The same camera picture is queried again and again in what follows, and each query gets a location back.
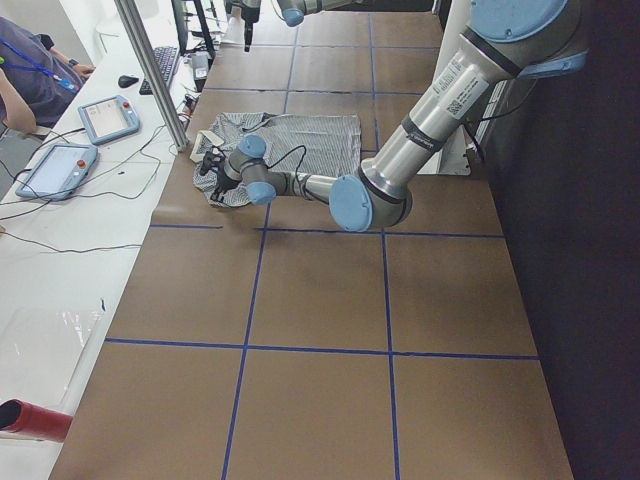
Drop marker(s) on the person in grey shirt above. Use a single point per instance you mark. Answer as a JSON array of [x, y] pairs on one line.
[[38, 82]]

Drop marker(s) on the far teach pendant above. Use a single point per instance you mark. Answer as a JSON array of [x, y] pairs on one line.
[[109, 119]]

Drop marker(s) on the near teach pendant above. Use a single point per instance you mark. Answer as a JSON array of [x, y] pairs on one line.
[[59, 172]]

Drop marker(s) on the black box with label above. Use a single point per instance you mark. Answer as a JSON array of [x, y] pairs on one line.
[[200, 68]]

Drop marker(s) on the black keyboard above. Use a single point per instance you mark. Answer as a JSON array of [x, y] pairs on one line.
[[167, 59]]

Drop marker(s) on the red cylinder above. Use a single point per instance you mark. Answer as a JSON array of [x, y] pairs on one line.
[[23, 418]]

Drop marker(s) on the brown paper table mat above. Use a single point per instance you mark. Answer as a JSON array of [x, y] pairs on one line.
[[264, 343]]

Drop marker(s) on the black computer mouse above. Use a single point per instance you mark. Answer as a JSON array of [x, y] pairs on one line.
[[125, 81]]

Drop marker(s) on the navy white striped polo shirt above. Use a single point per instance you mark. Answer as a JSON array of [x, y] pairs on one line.
[[271, 155]]

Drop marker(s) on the aluminium frame post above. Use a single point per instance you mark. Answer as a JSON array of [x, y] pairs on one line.
[[135, 30]]

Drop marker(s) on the clear plastic bag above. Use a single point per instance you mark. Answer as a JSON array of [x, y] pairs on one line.
[[41, 354]]

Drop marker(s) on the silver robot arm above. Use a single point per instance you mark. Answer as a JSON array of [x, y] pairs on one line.
[[502, 40], [292, 12]]

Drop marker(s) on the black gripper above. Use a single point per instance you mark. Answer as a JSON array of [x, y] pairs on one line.
[[248, 19], [220, 183]]

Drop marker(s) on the teach pendant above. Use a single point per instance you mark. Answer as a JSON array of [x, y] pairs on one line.
[[59, 172], [109, 119]]

